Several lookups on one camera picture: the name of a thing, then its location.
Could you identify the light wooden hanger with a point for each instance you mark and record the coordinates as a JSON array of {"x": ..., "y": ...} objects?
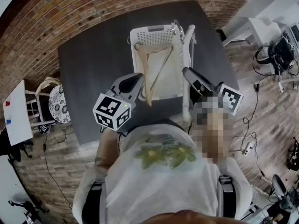
[{"x": 146, "y": 78}]

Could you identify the person's white printed t-shirt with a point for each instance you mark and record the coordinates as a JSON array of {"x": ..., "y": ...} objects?
[{"x": 151, "y": 190}]

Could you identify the small monitor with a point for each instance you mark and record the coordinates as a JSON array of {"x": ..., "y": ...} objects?
[{"x": 294, "y": 32}]

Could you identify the black headset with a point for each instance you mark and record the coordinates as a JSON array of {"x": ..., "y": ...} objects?
[{"x": 258, "y": 60}]

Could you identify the person's left forearm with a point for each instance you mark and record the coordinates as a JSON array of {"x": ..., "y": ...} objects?
[{"x": 108, "y": 148}]

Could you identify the person's right forearm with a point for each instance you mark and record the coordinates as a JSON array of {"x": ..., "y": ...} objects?
[{"x": 215, "y": 136}]

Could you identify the gold metal hanger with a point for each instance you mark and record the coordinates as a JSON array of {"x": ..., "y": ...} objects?
[{"x": 161, "y": 70}]

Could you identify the white power strip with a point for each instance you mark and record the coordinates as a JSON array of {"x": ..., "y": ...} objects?
[
  {"x": 247, "y": 149},
  {"x": 280, "y": 86}
]

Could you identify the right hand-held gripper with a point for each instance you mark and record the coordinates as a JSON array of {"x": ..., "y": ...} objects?
[{"x": 231, "y": 99}]

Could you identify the black-and-white printed marker cube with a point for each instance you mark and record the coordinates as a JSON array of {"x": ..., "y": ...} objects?
[{"x": 44, "y": 129}]

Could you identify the black round device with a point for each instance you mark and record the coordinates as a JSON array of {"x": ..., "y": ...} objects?
[{"x": 279, "y": 185}]

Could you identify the white plastic laundry basket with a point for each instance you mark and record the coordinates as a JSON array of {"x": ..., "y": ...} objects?
[{"x": 154, "y": 35}]

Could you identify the black bag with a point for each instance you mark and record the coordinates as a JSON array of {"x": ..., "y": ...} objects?
[{"x": 281, "y": 55}]

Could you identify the person's black trouser leg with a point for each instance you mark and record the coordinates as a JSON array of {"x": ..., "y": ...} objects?
[{"x": 158, "y": 122}]

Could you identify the black tripod stand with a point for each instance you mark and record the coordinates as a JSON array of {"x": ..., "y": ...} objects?
[{"x": 28, "y": 206}]

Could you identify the blue cup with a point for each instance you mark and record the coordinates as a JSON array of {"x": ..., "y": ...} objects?
[{"x": 8, "y": 121}]

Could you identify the white wooden chair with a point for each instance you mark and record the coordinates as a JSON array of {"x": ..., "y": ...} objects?
[{"x": 31, "y": 106}]

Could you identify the floral round seat cushion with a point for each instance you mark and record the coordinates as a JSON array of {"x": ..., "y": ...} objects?
[{"x": 58, "y": 104}]

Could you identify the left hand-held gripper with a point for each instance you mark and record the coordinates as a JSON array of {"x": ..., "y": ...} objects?
[{"x": 111, "y": 112}]

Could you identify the black office chair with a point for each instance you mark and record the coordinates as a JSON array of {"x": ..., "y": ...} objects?
[{"x": 11, "y": 148}]

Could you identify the white desk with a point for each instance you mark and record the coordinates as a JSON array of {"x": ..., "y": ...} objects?
[{"x": 257, "y": 29}]

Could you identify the black swivel chair base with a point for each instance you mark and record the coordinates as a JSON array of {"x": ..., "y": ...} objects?
[{"x": 294, "y": 155}]

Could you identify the white plastic hanger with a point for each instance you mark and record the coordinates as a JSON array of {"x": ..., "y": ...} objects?
[{"x": 186, "y": 97}]

